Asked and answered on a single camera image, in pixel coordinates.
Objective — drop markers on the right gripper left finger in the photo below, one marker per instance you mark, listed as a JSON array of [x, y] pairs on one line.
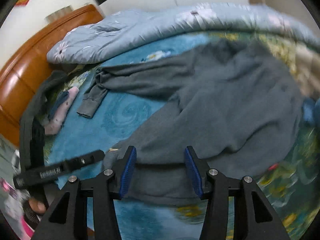
[[66, 217]]

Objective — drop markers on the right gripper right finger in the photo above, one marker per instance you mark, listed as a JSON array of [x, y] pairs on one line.
[[254, 216]]

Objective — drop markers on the grey knit sweater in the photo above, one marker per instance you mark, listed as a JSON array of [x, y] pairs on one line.
[[232, 101]]

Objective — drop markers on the person's left hand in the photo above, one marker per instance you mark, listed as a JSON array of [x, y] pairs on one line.
[[37, 206]]

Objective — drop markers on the pink folded garment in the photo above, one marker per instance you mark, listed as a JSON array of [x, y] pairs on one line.
[[54, 126]]

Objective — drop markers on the dark grey garment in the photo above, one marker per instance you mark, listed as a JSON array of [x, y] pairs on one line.
[[31, 130]]

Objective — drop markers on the small dark blue garment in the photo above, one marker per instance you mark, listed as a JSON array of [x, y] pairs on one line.
[[60, 100]]

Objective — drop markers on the teal floral bed blanket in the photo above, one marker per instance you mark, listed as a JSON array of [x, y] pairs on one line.
[[292, 185]]

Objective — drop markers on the orange wooden headboard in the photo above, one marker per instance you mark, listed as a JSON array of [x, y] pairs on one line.
[[23, 73]]

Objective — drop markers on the blue folded garment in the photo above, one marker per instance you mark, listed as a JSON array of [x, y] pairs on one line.
[[311, 114]]

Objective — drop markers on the light blue floral duvet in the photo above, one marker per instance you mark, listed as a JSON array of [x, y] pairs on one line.
[[129, 29]]

